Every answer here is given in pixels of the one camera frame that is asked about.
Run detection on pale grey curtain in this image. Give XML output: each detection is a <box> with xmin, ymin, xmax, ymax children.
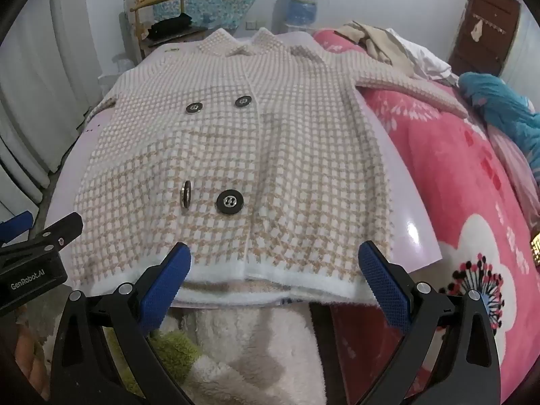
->
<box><xmin>0</xmin><ymin>0</ymin><xmax>104</xmax><ymax>220</ymax></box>

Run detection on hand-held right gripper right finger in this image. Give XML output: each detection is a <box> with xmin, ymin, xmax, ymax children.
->
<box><xmin>358</xmin><ymin>240</ymin><xmax>503</xmax><ymax>405</ymax></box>

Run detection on glossy lilac printed mat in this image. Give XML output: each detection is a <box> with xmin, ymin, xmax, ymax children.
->
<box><xmin>63</xmin><ymin>34</ymin><xmax>443</xmax><ymax>317</ymax></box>

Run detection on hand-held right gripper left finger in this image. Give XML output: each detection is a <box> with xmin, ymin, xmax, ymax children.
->
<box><xmin>50</xmin><ymin>242</ymin><xmax>192</xmax><ymax>405</ymax></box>

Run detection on beige white checked coat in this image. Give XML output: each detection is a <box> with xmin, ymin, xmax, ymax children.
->
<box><xmin>70</xmin><ymin>27</ymin><xmax>469</xmax><ymax>308</ymax></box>

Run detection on wooden chair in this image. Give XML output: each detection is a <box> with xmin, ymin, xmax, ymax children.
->
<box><xmin>124</xmin><ymin>0</ymin><xmax>220</xmax><ymax>57</ymax></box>

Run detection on pink floral blanket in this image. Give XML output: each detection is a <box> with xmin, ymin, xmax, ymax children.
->
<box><xmin>312</xmin><ymin>27</ymin><xmax>540</xmax><ymax>405</ymax></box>

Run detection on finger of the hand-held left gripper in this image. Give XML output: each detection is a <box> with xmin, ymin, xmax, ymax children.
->
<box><xmin>0</xmin><ymin>212</ymin><xmax>84</xmax><ymax>262</ymax></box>
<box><xmin>0</xmin><ymin>213</ymin><xmax>34</xmax><ymax>246</ymax></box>

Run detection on pale pink striped cloth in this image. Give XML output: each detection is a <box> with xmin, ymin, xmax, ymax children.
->
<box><xmin>485</xmin><ymin>127</ymin><xmax>540</xmax><ymax>220</ymax></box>

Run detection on teal fluffy cloth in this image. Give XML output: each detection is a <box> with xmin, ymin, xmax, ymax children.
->
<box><xmin>458</xmin><ymin>72</ymin><xmax>540</xmax><ymax>153</ymax></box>

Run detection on beige clothes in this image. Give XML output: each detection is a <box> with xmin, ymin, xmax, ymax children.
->
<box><xmin>333</xmin><ymin>20</ymin><xmax>418</xmax><ymax>79</ymax></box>

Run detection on black folded cloth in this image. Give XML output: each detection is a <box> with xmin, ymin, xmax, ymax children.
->
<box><xmin>147</xmin><ymin>12</ymin><xmax>192</xmax><ymax>41</ymax></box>

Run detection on brown wooden door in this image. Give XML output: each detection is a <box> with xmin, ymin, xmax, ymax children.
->
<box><xmin>447</xmin><ymin>0</ymin><xmax>521</xmax><ymax>79</ymax></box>

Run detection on white cloth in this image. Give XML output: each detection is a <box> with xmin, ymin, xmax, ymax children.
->
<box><xmin>386</xmin><ymin>29</ymin><xmax>458</xmax><ymax>83</ymax></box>

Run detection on blue water bottle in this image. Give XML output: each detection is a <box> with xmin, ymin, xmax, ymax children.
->
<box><xmin>287</xmin><ymin>0</ymin><xmax>319</xmax><ymax>26</ymax></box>

